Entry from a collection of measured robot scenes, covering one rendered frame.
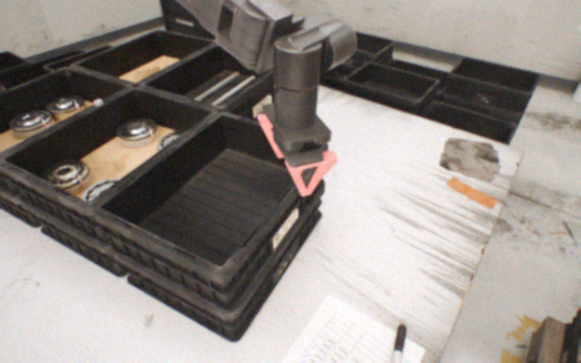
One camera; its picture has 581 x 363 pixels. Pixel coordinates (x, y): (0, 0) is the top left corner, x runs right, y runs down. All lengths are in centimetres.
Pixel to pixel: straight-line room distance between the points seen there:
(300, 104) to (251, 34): 10
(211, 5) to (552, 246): 199
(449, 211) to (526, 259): 105
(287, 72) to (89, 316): 65
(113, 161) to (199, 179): 24
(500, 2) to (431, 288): 312
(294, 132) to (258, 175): 42
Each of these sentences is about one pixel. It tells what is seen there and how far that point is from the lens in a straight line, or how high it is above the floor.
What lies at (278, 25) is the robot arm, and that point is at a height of 125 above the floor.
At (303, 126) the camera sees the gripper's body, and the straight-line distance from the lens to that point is 48.
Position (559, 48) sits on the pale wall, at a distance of 379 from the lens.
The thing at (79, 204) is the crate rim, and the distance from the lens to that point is 76.
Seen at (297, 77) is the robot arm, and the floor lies 120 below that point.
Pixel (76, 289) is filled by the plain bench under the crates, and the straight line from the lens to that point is 94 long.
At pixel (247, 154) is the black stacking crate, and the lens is 95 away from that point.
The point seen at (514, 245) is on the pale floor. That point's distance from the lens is 211.
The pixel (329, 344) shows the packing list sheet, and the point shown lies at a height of 70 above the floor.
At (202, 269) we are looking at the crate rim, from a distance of 59.
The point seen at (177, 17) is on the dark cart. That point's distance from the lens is 270.
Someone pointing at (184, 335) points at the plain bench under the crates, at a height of 70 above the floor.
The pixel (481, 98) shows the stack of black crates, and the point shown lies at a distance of 214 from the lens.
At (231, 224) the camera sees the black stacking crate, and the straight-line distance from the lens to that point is 78.
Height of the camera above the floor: 139
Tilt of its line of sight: 39 degrees down
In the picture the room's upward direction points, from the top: straight up
